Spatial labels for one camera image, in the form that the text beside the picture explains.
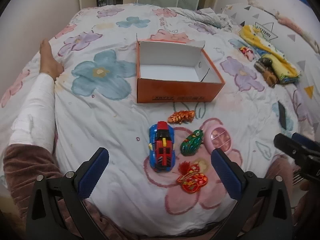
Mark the red embroidered butterfly ornament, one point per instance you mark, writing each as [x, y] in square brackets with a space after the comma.
[192, 180]

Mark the pink round plastic case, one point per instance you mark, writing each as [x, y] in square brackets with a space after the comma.
[220, 138]

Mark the yellow patterned cloth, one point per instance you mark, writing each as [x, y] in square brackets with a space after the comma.
[275, 60]

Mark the crumpled grey duvet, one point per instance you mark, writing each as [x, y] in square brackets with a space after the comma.
[205, 16]

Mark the orange cardboard shoe box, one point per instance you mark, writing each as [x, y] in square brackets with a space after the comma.
[175, 95]

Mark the maroon fleece garment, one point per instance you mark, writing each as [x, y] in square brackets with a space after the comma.
[22, 170]

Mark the brown plush toy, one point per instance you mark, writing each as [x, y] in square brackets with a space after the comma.
[266, 71]

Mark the floral bed sheet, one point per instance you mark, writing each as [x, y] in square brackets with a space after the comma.
[100, 120]

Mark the long pink plush toy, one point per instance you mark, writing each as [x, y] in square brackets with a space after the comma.
[297, 26]

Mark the orange toy lobster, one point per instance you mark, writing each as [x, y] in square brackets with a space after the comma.
[181, 117]

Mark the white trouser leg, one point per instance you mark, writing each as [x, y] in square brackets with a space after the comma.
[35, 112]

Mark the person's bare foot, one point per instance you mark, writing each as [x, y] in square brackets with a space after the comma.
[48, 60]

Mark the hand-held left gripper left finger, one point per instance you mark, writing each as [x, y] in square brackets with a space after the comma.
[92, 172]

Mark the small pink toy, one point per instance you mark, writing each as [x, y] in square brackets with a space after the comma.
[247, 53]

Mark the blue and red toy car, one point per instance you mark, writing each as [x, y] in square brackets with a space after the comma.
[162, 150]

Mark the white pillow with triangles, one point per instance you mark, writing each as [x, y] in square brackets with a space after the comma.
[287, 30]

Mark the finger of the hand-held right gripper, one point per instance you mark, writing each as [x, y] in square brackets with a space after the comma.
[303, 140]
[285, 143]

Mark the green tin toy frog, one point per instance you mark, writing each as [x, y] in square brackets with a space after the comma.
[191, 143]

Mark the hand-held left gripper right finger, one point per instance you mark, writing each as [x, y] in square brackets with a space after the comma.
[225, 172]

